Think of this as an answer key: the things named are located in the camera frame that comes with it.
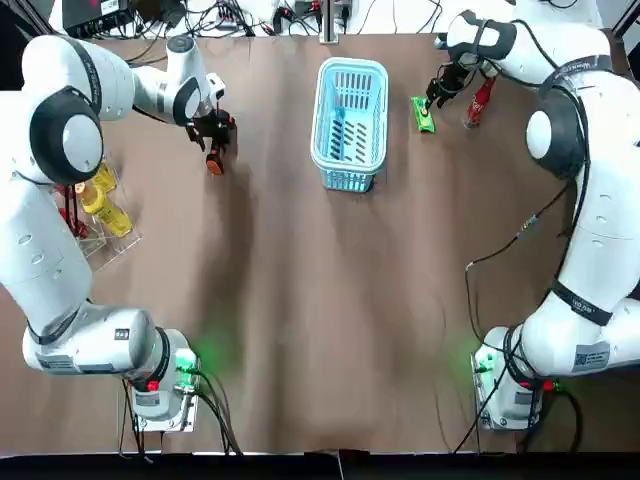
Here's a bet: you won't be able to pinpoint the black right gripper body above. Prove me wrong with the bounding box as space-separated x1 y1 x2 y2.
437 59 475 97

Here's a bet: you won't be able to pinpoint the light blue plastic basket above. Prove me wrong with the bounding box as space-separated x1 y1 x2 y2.
310 56 391 193

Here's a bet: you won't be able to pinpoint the grey usb hub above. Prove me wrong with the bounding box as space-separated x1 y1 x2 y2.
213 3 240 27

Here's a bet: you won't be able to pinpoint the aluminium profile post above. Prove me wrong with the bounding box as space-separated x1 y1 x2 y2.
319 0 347 44

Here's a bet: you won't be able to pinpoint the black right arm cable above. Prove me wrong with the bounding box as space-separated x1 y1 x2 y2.
463 187 576 351

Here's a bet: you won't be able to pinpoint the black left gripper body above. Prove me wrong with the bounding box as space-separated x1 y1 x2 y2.
185 110 230 147

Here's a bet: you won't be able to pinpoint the white side desk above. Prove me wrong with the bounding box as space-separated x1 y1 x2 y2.
59 0 621 39

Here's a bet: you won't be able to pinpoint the black right base cable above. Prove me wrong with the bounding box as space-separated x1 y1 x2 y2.
517 382 585 454

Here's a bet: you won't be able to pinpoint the dark power adapter brick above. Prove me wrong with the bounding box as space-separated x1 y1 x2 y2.
135 0 184 29

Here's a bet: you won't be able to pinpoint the yellow tea bottle orange cap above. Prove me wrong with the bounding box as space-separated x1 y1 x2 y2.
92 160 120 197
74 180 135 237

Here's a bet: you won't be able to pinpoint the black left base cables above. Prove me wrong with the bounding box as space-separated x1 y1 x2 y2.
192 367 245 455

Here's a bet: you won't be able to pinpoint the green snack packet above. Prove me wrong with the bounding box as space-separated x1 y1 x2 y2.
410 95 438 135

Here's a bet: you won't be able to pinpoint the clear acrylic bottle shelf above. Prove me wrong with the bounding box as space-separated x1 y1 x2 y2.
63 160 143 274

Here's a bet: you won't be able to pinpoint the orange black barcode scanner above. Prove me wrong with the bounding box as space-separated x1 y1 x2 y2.
205 113 238 177

